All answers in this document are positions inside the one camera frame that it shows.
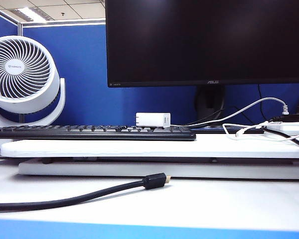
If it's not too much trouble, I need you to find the white charger brick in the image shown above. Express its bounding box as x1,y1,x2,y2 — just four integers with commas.
135,112,171,129

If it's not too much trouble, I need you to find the white Type-C charging cable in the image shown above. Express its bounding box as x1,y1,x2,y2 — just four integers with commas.
222,121,299,142

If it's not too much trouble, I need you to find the thick white foam board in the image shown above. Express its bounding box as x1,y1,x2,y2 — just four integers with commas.
0,133,299,159

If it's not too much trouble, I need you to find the black computer keyboard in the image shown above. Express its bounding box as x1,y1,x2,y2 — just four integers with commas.
0,124,197,141

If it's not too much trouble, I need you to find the black monitor stand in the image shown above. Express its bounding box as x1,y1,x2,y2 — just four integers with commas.
194,85,226,122

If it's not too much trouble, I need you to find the dark mouse pad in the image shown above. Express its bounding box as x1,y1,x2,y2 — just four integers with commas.
191,125,266,134

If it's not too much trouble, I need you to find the black computer monitor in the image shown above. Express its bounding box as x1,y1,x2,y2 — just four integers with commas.
105,0,299,88

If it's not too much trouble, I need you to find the white power strip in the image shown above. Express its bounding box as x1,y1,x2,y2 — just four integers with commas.
265,120,299,136

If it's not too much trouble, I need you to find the black power plug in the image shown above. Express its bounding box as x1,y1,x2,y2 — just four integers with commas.
269,113,299,123

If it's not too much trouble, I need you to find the white round desk fan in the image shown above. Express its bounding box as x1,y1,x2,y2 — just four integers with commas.
0,35,66,128

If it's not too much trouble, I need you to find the ceiling light panel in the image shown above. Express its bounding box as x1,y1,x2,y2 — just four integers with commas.
9,6,52,23

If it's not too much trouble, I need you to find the black monitor cable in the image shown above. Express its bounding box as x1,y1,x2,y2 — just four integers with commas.
184,107,225,126

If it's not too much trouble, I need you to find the black HDMI cable gold plug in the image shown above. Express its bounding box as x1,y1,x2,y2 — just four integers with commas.
0,173,172,213

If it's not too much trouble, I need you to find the thin black cable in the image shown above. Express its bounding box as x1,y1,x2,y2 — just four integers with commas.
258,84,270,121

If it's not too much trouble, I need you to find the thick black power cable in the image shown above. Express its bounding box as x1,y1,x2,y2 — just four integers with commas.
263,126,299,150

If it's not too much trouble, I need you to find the white cable with grey plug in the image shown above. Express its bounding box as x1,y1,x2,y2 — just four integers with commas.
169,97,290,128

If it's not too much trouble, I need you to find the silver partition frame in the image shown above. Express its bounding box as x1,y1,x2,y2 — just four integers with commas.
0,4,107,37

